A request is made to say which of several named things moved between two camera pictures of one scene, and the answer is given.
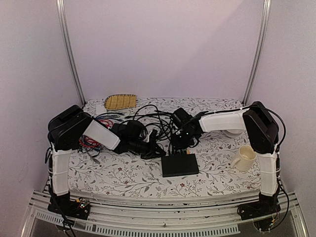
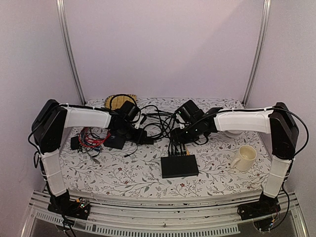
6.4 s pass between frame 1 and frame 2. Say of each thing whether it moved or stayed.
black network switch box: stayed
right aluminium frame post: stayed
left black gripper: moved
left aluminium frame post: stayed
